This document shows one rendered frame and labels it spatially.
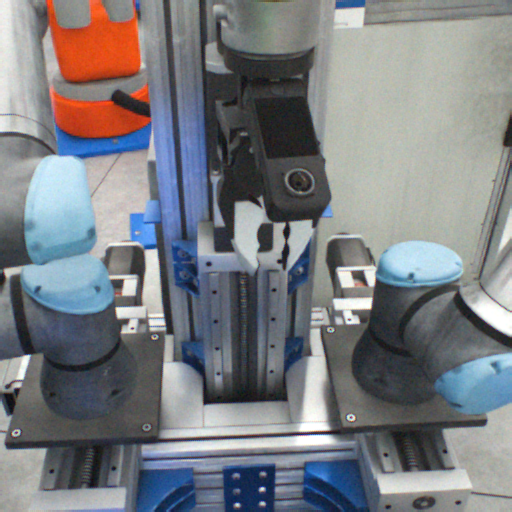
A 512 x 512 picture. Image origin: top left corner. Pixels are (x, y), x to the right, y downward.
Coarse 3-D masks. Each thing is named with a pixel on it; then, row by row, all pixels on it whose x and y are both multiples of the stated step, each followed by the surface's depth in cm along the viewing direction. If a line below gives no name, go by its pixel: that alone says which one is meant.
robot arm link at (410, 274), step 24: (384, 264) 87; (408, 264) 86; (432, 264) 85; (456, 264) 86; (384, 288) 88; (408, 288) 84; (432, 288) 83; (456, 288) 83; (384, 312) 89; (408, 312) 84; (384, 336) 91
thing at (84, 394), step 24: (120, 336) 97; (48, 360) 90; (96, 360) 89; (120, 360) 93; (48, 384) 93; (72, 384) 90; (96, 384) 91; (120, 384) 94; (72, 408) 91; (96, 408) 92
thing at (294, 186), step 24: (264, 96) 47; (288, 96) 47; (264, 120) 46; (288, 120) 47; (264, 144) 45; (288, 144) 46; (312, 144) 46; (264, 168) 45; (288, 168) 45; (312, 168) 45; (264, 192) 45; (288, 192) 44; (312, 192) 44; (288, 216) 45; (312, 216) 45
